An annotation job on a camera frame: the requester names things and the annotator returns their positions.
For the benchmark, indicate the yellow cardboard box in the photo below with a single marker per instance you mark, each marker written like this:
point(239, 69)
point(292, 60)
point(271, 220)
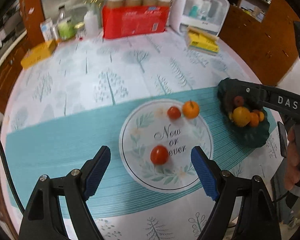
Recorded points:
point(37, 56)

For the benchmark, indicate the small dark red fruit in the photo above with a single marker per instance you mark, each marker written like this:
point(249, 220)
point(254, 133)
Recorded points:
point(238, 101)

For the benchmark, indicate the small orange tangerine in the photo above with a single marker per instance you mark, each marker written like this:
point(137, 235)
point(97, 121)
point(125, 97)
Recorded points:
point(254, 120)

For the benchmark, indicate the red cherry tomato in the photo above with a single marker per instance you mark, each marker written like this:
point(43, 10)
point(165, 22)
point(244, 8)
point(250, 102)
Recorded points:
point(159, 155)
point(174, 112)

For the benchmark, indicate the red drink bottle pack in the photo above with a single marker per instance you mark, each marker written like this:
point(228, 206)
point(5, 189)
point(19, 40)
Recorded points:
point(135, 23)

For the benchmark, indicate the dark green scalloped plate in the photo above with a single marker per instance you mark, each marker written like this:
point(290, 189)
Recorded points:
point(250, 137)

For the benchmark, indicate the teal and white bottle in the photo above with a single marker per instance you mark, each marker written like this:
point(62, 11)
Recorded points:
point(194, 11)

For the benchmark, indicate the orange tangerine with stem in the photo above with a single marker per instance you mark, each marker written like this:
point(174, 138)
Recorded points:
point(190, 109)

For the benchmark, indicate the yellow tissue pack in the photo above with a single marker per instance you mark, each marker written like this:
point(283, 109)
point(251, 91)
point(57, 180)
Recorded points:
point(202, 43)

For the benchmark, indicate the white and blue carton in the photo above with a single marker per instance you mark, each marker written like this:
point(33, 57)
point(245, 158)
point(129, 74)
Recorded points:
point(46, 30)

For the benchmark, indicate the clear bottle with green label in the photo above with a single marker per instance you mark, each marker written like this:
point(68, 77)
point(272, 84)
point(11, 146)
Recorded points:
point(65, 28)

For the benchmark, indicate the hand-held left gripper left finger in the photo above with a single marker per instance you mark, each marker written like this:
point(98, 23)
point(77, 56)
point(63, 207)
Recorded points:
point(97, 172)

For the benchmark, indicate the yellowish orange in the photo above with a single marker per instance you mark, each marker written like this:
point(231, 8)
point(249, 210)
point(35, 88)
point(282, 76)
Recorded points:
point(240, 116)

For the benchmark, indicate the teal striped table runner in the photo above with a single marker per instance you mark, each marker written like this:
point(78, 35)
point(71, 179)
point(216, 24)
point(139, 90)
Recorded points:
point(65, 135)

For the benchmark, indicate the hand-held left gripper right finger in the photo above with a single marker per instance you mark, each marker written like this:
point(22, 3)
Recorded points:
point(203, 172)

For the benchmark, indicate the white squeeze bottle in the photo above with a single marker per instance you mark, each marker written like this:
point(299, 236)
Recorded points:
point(91, 25)

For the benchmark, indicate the small glass jar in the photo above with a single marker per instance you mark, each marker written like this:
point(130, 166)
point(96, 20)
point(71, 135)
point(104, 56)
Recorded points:
point(80, 30)

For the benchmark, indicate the wooden shelf with items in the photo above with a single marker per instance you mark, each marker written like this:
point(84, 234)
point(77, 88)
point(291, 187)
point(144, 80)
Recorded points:
point(255, 7)

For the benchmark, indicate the person's right hand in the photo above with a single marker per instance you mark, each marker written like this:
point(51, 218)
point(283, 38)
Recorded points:
point(293, 155)

